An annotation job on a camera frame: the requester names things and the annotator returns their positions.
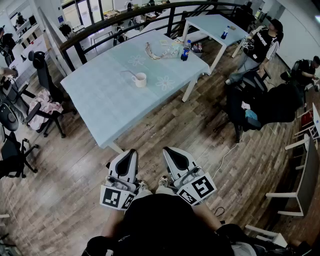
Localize dark top white leg table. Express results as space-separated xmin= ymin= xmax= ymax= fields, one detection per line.
xmin=264 ymin=136 xmax=320 ymax=217

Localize pale purple straw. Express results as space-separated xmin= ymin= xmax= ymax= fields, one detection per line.
xmin=120 ymin=70 xmax=139 ymax=79

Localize white table light blue top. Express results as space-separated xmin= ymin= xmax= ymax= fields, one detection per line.
xmin=182 ymin=13 xmax=251 ymax=73

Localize black jacket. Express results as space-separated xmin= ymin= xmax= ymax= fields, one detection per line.
xmin=254 ymin=83 xmax=305 ymax=125

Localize white cable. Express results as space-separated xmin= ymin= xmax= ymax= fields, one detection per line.
xmin=211 ymin=129 xmax=245 ymax=181

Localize person's right shoe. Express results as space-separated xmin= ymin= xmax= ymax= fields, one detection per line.
xmin=158 ymin=174 xmax=170 ymax=189

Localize person's black shirt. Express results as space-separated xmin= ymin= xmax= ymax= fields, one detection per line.
xmin=82 ymin=193 xmax=251 ymax=256

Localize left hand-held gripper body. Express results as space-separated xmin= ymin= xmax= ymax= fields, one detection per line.
xmin=99 ymin=174 xmax=141 ymax=212

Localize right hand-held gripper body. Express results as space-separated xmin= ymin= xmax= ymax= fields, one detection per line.
xmin=171 ymin=165 xmax=218 ymax=207

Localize person's beige trousers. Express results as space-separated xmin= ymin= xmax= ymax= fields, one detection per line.
xmin=134 ymin=186 xmax=179 ymax=199

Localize black cable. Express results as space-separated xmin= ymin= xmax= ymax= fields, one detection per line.
xmin=213 ymin=206 xmax=226 ymax=219

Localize dark soda bottle blue label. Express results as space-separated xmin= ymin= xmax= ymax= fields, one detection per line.
xmin=180 ymin=39 xmax=192 ymax=62

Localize person's right forearm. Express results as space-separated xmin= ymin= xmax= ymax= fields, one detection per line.
xmin=191 ymin=203 xmax=223 ymax=232

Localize black metal railing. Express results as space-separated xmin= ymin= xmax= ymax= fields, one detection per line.
xmin=59 ymin=0 xmax=251 ymax=72

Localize person's left shoe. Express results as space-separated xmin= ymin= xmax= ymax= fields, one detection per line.
xmin=138 ymin=179 xmax=149 ymax=194

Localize white desk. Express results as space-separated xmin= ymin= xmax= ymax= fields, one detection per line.
xmin=9 ymin=32 xmax=51 ymax=83

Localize pink cloth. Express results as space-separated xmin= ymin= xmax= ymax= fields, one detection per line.
xmin=27 ymin=89 xmax=65 ymax=131

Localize red box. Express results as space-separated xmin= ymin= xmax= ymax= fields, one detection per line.
xmin=300 ymin=111 xmax=315 ymax=129

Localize white mug with spoon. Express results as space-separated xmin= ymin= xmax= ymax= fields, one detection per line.
xmin=131 ymin=72 xmax=147 ymax=89

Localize blue cloth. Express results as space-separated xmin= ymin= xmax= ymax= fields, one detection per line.
xmin=244 ymin=109 xmax=259 ymax=121

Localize box of small bottles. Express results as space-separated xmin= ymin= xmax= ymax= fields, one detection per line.
xmin=191 ymin=42 xmax=205 ymax=55

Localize person's left forearm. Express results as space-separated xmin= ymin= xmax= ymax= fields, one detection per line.
xmin=101 ymin=208 xmax=128 ymax=240

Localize black office chair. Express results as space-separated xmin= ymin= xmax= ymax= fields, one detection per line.
xmin=21 ymin=51 xmax=77 ymax=139
xmin=0 ymin=103 xmax=40 ymax=180
xmin=226 ymin=69 xmax=272 ymax=144

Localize white stool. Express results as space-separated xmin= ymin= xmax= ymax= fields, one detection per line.
xmin=243 ymin=223 xmax=288 ymax=248

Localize person's shoe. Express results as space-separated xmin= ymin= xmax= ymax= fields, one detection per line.
xmin=158 ymin=174 xmax=170 ymax=189
xmin=138 ymin=179 xmax=149 ymax=194

